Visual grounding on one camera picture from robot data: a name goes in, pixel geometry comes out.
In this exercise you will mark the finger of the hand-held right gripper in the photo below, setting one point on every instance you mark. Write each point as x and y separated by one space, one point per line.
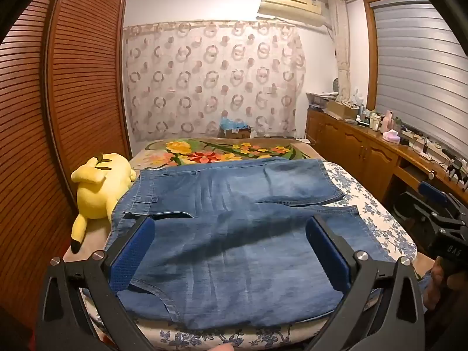
416 206
433 192

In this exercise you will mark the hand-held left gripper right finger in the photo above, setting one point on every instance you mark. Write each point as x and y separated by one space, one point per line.
327 259

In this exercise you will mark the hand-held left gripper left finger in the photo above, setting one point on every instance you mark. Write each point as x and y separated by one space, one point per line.
131 254

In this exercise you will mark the blue denim pants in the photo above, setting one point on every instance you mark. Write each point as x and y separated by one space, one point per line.
226 248

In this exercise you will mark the person's right hand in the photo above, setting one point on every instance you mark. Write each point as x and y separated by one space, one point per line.
437 281

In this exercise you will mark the bed with beige mattress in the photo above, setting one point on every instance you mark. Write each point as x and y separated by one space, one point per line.
95 238

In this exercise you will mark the blue floral bedsheet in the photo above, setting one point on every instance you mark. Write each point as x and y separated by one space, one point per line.
380 223

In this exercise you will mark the white power strip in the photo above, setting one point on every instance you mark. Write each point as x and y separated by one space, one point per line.
412 132

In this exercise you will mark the yellow plush toy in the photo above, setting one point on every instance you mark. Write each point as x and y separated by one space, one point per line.
97 197

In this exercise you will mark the pink tissue box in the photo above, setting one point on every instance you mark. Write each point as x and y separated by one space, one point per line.
391 137

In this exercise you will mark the pink bottle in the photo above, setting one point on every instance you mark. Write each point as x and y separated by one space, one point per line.
387 120

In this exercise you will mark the wooden sideboard cabinet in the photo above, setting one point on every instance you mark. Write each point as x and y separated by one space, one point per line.
351 146

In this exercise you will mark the cluster of toiletry bottles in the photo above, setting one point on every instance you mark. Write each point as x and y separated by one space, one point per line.
371 119

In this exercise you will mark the open flat cardboard box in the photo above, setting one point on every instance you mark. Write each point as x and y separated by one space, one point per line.
342 109

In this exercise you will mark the grey window blind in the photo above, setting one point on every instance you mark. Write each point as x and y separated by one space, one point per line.
420 69

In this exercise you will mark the colourful flower blanket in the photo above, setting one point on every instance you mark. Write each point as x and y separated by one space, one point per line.
219 151

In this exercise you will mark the stack of newspapers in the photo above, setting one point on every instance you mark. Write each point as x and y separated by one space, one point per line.
321 100

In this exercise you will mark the cardboard box with blue filling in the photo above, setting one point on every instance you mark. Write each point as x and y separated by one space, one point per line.
236 128

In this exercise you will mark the wooden louvered wardrobe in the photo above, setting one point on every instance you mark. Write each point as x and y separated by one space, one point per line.
65 98

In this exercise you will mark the beige tied curtain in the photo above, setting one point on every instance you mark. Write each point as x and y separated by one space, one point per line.
342 44

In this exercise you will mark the circle-patterned sheer curtain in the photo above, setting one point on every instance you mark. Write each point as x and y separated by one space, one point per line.
212 80

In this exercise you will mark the cream wall air conditioner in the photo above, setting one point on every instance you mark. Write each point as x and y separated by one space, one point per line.
292 5

